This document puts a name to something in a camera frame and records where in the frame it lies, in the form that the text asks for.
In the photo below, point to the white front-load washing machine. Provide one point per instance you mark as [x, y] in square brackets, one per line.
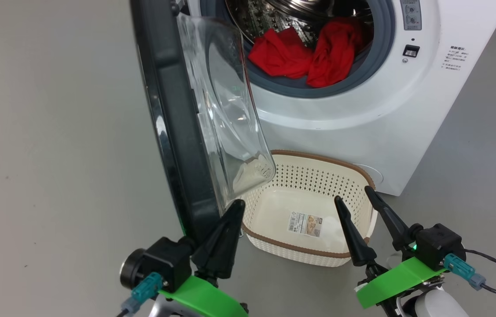
[362, 114]

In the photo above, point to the paper product label with barcode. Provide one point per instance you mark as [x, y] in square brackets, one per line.
[306, 223]

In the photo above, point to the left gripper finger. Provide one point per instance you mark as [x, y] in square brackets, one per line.
[208, 251]
[231, 242]

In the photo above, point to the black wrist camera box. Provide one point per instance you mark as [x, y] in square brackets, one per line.
[164, 259]
[439, 244]

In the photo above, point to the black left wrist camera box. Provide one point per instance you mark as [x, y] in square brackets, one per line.
[164, 259]

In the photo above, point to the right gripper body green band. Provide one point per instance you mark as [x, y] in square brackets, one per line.
[397, 281]

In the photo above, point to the round white filter cover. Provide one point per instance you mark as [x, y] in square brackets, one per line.
[373, 174]

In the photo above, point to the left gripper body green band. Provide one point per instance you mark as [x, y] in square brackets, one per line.
[203, 297]

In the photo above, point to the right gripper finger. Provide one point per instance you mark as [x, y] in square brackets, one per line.
[393, 226]
[358, 244]

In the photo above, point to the red garment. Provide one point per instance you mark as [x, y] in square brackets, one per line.
[281, 55]
[333, 50]

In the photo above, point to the grey icon warning sticker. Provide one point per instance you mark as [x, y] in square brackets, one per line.
[410, 15]

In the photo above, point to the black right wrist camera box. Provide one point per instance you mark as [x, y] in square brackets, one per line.
[439, 244]

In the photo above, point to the round black glass washer door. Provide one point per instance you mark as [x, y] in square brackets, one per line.
[177, 132]

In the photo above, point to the cream perforated basket brown rim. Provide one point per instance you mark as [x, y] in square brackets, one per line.
[300, 253]

